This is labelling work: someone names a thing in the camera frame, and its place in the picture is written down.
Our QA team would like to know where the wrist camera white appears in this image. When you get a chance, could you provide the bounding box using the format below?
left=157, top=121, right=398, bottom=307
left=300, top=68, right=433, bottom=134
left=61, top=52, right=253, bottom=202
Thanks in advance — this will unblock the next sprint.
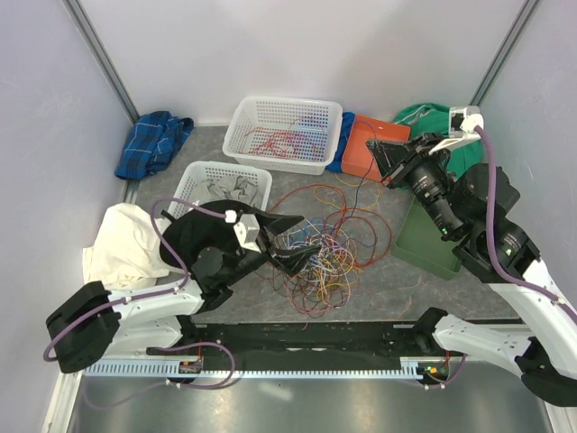
left=224, top=210, right=261, bottom=253
left=429, top=106, right=484, bottom=155

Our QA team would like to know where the left corner aluminium post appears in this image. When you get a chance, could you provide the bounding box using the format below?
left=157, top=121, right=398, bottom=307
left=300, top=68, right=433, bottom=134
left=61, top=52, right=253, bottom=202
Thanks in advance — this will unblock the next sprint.
left=62, top=0, right=140, bottom=123

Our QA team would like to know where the grey cloth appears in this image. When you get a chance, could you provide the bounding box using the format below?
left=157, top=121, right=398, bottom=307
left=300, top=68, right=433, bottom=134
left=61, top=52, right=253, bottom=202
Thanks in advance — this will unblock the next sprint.
left=189, top=175, right=265, bottom=208

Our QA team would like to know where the grey slotted cable duct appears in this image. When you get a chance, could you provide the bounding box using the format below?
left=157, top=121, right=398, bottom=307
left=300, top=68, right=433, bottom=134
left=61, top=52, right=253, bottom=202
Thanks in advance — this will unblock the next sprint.
left=84, top=358, right=450, bottom=380

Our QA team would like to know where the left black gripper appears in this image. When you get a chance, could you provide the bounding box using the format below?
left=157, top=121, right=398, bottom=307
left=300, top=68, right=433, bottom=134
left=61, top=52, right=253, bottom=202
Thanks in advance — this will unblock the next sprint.
left=224, top=207, right=322, bottom=287

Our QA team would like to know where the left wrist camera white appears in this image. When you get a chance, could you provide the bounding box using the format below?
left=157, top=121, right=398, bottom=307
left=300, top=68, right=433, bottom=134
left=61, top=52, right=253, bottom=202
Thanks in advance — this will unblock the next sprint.
left=224, top=210, right=261, bottom=253

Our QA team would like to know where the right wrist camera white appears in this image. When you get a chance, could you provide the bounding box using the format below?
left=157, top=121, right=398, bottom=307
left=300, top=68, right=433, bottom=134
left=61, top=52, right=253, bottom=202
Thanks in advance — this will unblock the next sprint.
left=429, top=106, right=484, bottom=155

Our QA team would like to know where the white cloth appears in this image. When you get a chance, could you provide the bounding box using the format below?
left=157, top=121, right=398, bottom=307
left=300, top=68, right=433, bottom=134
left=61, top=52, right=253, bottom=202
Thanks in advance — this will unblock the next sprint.
left=82, top=203, right=169, bottom=290

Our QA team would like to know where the green cloth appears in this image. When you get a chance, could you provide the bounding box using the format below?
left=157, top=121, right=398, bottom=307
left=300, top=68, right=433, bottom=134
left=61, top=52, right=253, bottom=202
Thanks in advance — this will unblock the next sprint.
left=392, top=103, right=483, bottom=178

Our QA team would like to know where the small white plastic basket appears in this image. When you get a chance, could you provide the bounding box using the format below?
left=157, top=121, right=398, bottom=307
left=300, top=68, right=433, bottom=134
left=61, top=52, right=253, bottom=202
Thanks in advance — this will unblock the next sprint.
left=174, top=161, right=272, bottom=210

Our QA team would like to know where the white cable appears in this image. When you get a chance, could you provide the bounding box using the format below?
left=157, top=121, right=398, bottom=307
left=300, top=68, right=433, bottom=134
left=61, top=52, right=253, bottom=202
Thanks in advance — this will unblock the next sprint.
left=288, top=234, right=362, bottom=276

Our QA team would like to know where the brown cable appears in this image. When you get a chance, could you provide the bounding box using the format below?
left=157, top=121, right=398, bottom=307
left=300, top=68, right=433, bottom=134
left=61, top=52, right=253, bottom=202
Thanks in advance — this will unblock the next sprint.
left=265, top=261, right=366, bottom=319

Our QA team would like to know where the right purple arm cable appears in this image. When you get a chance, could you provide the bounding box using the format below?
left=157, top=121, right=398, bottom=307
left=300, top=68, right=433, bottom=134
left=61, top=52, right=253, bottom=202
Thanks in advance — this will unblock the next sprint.
left=477, top=128, right=577, bottom=319

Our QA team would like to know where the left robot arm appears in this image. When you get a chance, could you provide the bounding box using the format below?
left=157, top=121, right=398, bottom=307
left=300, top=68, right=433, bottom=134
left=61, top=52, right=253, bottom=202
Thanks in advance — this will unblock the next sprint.
left=42, top=200, right=321, bottom=373

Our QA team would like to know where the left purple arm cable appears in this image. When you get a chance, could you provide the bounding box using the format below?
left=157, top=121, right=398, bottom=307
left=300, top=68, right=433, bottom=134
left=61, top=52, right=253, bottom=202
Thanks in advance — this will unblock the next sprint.
left=42, top=198, right=231, bottom=363

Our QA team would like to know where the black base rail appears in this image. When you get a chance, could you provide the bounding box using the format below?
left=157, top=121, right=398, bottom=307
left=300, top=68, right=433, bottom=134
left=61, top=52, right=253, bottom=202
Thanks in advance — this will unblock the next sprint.
left=146, top=320, right=452, bottom=373

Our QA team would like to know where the blue plaid cloth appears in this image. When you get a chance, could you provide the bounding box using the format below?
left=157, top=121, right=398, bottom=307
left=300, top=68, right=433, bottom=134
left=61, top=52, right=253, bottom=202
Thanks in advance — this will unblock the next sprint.
left=114, top=111, right=195, bottom=180

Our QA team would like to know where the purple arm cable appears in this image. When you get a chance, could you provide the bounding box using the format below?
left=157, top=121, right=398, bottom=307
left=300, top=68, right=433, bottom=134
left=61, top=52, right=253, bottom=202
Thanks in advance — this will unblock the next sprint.
left=42, top=198, right=231, bottom=363
left=477, top=128, right=577, bottom=319

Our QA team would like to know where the right corner aluminium post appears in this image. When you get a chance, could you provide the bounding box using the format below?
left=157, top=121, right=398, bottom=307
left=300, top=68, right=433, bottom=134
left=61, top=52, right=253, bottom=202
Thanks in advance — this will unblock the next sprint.
left=469, top=0, right=542, bottom=106

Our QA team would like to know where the green plastic tray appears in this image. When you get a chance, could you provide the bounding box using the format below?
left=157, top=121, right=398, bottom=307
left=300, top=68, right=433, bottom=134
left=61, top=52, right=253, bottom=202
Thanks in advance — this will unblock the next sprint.
left=391, top=198, right=462, bottom=281

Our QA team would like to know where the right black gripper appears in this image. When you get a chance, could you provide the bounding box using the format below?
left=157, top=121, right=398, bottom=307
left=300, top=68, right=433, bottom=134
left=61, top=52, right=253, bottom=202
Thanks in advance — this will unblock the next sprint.
left=369, top=131, right=463, bottom=237

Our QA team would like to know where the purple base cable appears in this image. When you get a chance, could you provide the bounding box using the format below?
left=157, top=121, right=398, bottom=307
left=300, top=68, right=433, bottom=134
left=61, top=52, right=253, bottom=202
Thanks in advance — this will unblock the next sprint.
left=82, top=342, right=237, bottom=410

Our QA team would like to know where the black hat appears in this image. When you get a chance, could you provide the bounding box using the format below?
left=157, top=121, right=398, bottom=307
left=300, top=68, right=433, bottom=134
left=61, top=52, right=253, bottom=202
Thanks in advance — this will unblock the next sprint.
left=160, top=200, right=271, bottom=281

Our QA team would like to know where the large white plastic basket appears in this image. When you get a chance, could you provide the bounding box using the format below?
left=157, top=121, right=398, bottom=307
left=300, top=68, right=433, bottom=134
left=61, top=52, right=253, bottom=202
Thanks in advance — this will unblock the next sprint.
left=222, top=97, right=343, bottom=176

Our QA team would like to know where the orange plastic tray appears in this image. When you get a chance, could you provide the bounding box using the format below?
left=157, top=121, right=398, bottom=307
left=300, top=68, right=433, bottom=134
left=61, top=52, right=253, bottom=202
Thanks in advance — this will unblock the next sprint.
left=341, top=115, right=410, bottom=182

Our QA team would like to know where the corner aluminium post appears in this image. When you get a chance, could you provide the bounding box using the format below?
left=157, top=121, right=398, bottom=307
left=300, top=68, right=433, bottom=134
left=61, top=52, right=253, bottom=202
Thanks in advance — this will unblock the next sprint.
left=469, top=0, right=542, bottom=106
left=62, top=0, right=140, bottom=123

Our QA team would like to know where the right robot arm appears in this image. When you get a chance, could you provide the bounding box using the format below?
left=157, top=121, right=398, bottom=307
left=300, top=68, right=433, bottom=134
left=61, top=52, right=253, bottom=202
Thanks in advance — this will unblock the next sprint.
left=366, top=133, right=576, bottom=407

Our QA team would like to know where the pink cable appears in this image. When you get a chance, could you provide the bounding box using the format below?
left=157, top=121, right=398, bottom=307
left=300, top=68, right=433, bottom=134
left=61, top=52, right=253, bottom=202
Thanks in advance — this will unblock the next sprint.
left=279, top=252, right=362, bottom=317

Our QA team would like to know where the yellow cable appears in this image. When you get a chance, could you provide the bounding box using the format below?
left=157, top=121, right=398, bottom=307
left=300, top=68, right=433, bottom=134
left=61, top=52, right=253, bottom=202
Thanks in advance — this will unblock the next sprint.
left=288, top=182, right=382, bottom=308

